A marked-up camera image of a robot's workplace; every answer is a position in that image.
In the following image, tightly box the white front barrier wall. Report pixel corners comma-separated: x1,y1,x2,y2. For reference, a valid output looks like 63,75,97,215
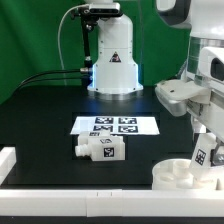
0,189,224,217

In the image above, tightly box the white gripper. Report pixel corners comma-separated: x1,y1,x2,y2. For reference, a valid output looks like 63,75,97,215
187,91,224,166

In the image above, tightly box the white marker sheet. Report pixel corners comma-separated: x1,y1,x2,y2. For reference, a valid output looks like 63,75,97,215
71,116,160,135

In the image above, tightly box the grey camera cable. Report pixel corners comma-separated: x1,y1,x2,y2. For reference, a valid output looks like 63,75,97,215
56,4,90,87

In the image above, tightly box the white round stool seat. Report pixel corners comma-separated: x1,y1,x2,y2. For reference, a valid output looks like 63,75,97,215
152,159,224,190

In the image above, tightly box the black camera on stand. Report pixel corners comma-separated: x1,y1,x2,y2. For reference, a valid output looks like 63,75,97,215
80,3,122,18

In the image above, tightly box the black cable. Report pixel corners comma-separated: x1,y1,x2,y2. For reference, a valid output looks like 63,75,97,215
16,68,92,91
16,77,92,93

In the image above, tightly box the green backdrop curtain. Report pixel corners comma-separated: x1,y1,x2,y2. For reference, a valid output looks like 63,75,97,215
0,0,189,103

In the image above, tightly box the black camera stand pole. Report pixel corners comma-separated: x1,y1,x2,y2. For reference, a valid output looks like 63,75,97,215
81,18,94,87

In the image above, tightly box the black cable lower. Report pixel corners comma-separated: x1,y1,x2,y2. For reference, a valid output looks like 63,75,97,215
16,77,92,93

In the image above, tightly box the white left barrier wall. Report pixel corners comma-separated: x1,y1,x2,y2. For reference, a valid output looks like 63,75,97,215
0,147,16,185

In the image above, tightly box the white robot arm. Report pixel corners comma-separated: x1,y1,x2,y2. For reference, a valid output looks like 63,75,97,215
84,0,224,166

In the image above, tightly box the white barrier wall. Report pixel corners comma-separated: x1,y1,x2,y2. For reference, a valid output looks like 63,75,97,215
0,189,224,217
0,147,16,185

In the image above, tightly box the black cable upper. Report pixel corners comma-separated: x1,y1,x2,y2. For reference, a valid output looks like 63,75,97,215
16,68,92,91

